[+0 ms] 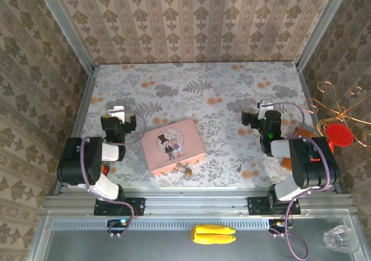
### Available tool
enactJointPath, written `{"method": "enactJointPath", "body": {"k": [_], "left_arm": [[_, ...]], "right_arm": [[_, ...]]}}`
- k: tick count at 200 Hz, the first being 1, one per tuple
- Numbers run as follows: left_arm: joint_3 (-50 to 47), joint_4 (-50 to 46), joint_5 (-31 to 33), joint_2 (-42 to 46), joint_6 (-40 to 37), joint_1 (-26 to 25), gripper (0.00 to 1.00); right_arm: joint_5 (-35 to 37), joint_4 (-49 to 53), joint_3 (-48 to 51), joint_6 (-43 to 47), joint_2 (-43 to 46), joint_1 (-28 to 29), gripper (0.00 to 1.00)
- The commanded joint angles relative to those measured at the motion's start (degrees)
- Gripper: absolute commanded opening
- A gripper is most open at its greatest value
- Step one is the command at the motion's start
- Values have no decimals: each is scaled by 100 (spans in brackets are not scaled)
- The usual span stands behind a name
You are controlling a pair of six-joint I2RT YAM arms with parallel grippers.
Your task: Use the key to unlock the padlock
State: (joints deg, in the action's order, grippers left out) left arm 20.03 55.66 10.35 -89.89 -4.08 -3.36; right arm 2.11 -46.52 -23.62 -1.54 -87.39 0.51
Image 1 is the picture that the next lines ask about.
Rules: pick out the small brass padlock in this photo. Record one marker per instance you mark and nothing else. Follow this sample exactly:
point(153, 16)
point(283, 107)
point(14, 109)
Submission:
point(188, 171)

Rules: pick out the orange flat box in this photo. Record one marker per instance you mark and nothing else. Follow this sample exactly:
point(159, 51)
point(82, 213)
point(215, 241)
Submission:
point(303, 133)

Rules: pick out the grey metal shelf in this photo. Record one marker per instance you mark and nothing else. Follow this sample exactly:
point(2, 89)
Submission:
point(145, 246)

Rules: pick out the red round toy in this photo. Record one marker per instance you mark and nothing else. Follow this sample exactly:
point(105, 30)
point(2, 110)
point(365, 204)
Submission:
point(106, 170)

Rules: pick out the red round disc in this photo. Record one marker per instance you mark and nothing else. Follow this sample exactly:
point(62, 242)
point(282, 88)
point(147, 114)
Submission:
point(339, 134)

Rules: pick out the small controller board with LED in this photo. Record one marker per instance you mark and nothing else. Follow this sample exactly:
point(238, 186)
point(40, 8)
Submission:
point(117, 225)
point(279, 224)

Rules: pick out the red teardrop ornament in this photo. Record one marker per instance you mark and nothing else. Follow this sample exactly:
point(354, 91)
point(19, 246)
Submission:
point(331, 147)

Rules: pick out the clear drinking glass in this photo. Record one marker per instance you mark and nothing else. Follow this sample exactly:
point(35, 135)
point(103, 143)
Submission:
point(342, 239)

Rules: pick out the wide aluminium base rail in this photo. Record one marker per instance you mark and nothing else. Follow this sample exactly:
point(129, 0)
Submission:
point(197, 200)

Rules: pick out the yellow banana bunch toy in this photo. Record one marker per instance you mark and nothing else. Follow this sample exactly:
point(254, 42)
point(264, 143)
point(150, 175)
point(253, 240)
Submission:
point(213, 235)

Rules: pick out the aluminium frame post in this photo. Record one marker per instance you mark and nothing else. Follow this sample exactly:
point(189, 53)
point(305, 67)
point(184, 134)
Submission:
point(67, 29)
point(321, 26)

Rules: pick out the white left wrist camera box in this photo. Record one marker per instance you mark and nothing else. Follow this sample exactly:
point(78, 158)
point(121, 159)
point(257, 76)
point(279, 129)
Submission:
point(117, 113)

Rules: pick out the pink tin box with couple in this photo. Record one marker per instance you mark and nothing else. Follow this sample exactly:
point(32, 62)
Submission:
point(174, 136)

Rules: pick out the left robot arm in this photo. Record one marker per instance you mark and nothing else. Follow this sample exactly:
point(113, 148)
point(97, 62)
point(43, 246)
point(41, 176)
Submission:
point(78, 162)

